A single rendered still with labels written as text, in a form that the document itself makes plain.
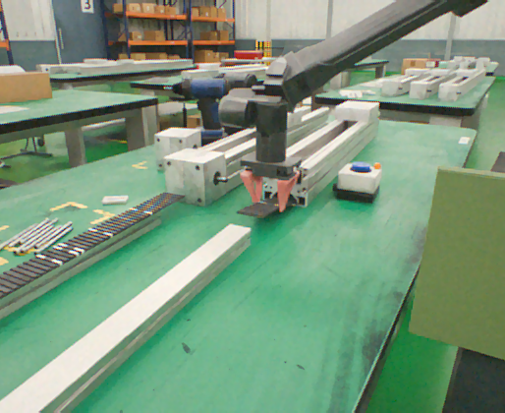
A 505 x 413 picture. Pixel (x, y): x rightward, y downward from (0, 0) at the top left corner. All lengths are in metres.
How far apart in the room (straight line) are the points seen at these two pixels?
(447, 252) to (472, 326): 0.09
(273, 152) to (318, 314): 0.32
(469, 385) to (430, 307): 0.12
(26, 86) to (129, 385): 2.47
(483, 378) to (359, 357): 0.16
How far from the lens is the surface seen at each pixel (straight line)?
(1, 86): 2.76
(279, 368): 0.47
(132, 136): 2.77
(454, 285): 0.50
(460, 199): 0.46
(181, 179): 0.88
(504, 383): 0.59
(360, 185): 0.90
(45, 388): 0.45
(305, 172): 0.84
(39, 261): 0.66
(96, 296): 0.61
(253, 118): 0.77
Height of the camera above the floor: 1.10
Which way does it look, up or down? 22 degrees down
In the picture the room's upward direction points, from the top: straight up
